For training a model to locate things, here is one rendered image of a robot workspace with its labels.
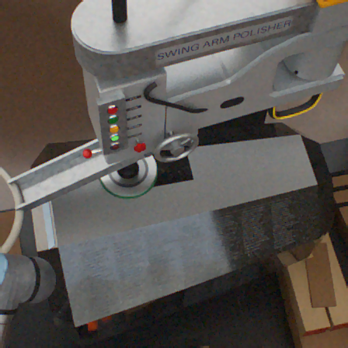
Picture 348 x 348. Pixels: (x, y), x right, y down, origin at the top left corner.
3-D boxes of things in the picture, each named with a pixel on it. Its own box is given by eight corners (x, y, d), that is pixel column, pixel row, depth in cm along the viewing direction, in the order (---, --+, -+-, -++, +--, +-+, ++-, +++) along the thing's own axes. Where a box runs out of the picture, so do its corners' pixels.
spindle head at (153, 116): (186, 88, 233) (193, 3, 193) (210, 140, 223) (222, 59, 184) (88, 116, 226) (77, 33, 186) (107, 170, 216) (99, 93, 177)
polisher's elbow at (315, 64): (269, 51, 223) (280, 13, 206) (313, 30, 228) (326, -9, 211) (304, 91, 216) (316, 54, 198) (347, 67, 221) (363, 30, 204)
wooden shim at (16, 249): (-4, 214, 324) (-5, 214, 323) (15, 210, 326) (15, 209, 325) (2, 260, 313) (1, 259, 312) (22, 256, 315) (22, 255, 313)
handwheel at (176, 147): (187, 131, 221) (190, 106, 208) (198, 156, 217) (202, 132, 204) (145, 144, 218) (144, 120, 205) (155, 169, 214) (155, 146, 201)
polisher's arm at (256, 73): (310, 63, 245) (344, -33, 202) (338, 111, 235) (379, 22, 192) (123, 115, 231) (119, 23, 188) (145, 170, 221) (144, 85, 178)
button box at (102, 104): (125, 141, 206) (122, 89, 181) (128, 148, 205) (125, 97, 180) (101, 148, 205) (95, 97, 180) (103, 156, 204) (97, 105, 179)
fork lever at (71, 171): (182, 97, 234) (179, 91, 229) (202, 142, 226) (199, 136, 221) (11, 177, 239) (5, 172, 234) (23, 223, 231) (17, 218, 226)
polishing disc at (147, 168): (165, 186, 243) (165, 184, 242) (109, 203, 239) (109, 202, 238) (145, 138, 252) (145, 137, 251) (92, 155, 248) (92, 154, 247)
